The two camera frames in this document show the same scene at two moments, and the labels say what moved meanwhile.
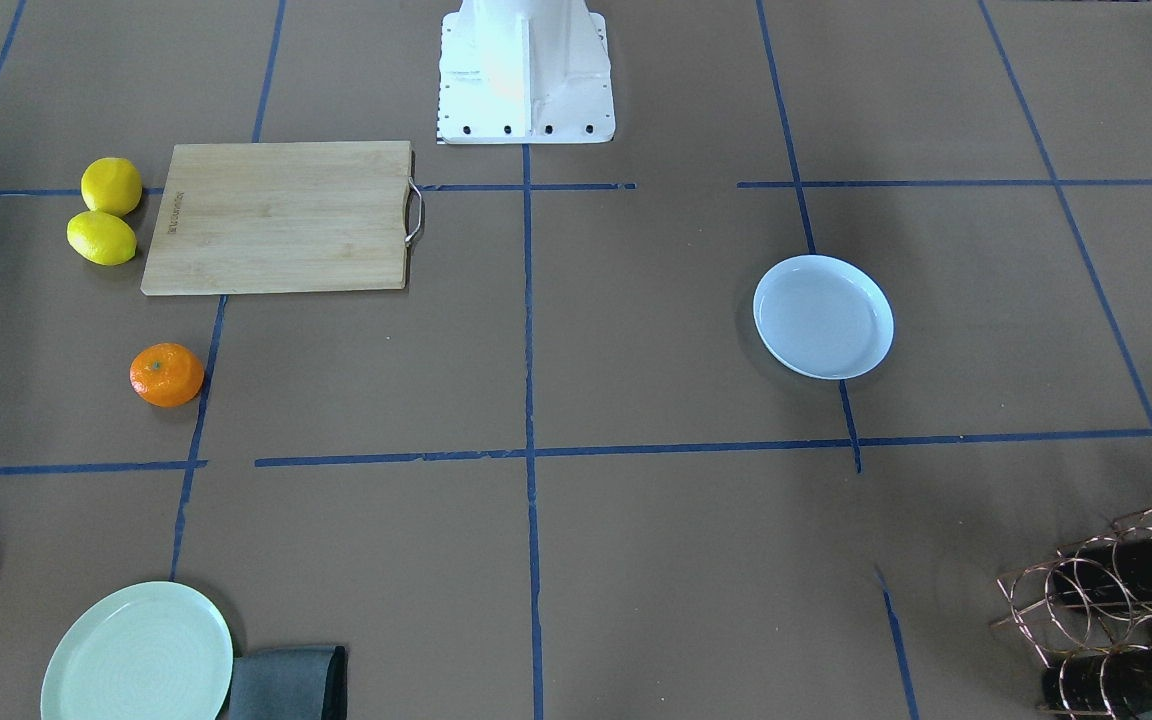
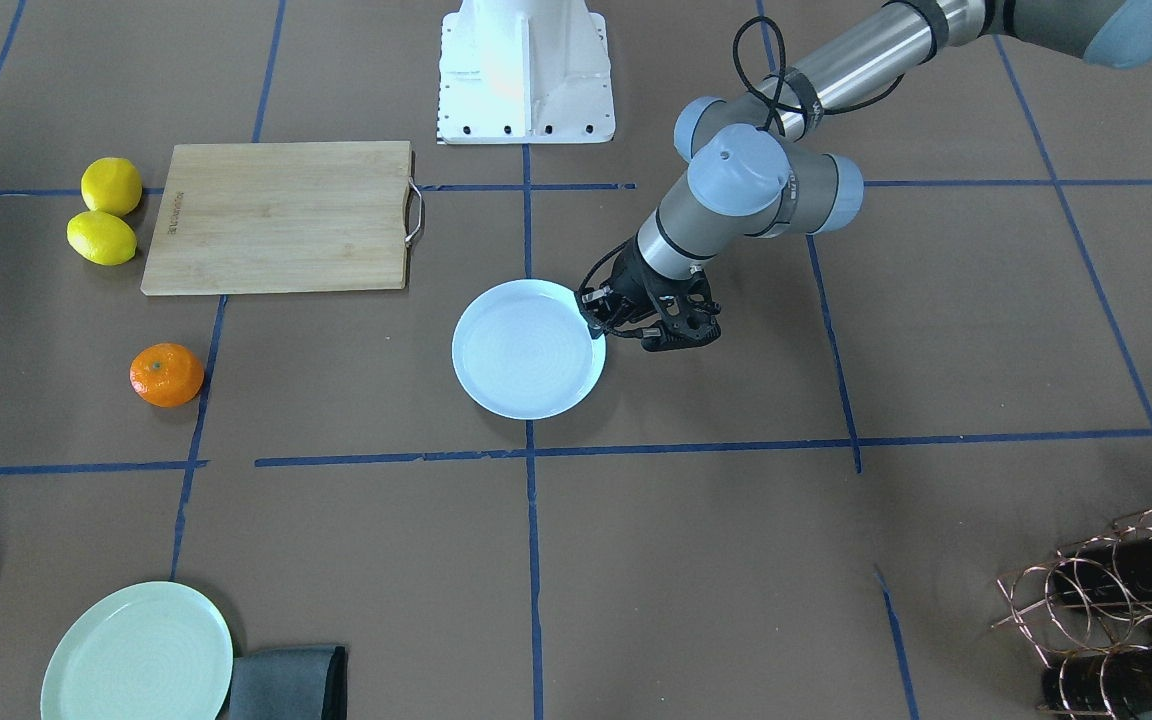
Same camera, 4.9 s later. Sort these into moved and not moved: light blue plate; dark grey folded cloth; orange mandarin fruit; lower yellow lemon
Moved: light blue plate
Not moved: dark grey folded cloth; orange mandarin fruit; lower yellow lemon
